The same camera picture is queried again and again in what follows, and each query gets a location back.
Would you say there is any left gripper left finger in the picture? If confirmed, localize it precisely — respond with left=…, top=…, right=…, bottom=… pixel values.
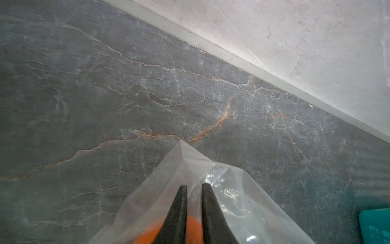
left=152, top=185, right=188, bottom=244

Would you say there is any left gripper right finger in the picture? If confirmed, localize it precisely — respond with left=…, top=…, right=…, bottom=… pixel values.
left=201, top=183, right=238, bottom=244

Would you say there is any teal plastic basket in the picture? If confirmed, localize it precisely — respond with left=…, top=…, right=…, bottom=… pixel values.
left=359, top=208, right=390, bottom=244

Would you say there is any orange seven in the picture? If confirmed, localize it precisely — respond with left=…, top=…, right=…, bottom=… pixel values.
left=133, top=216, right=203, bottom=244

